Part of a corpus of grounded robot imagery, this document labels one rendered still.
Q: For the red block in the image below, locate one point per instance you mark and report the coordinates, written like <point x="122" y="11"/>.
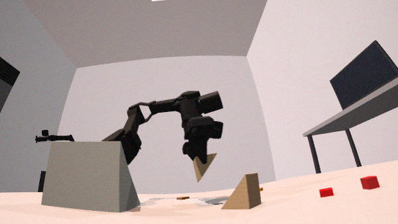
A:
<point x="326" y="192"/>
<point x="370" y="182"/>

